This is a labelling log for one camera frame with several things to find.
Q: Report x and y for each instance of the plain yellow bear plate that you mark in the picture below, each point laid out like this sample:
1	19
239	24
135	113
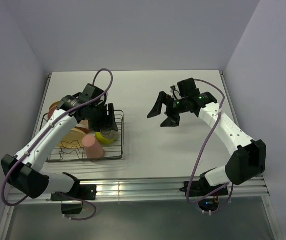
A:
74	139

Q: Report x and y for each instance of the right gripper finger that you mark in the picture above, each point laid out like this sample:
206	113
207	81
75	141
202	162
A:
156	110
171	121

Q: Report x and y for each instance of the aluminium table edge rail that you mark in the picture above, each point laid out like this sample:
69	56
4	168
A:
162	189

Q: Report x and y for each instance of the pink cream plate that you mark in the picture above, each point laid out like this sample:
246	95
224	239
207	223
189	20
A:
84	124
84	130

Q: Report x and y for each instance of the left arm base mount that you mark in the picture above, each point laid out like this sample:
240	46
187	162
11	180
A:
77	200

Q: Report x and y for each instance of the small speckled ceramic cup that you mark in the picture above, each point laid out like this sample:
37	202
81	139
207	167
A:
110	134

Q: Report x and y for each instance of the yellow cream leaf plate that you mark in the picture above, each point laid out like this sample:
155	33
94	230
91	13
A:
53	106

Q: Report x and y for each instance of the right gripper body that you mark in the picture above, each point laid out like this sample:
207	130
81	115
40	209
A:
176	107

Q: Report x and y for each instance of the pink plastic cup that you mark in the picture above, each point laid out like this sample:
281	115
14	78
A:
92	147

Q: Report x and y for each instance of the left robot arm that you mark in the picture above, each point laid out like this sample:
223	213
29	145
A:
23	171

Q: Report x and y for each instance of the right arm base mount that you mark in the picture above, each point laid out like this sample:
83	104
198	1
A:
209	205

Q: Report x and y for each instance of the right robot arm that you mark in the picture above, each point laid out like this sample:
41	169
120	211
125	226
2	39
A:
247	156

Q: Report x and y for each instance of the lime green bowl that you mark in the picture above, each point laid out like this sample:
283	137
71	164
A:
103	140

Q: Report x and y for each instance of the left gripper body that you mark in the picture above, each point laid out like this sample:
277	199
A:
98	118

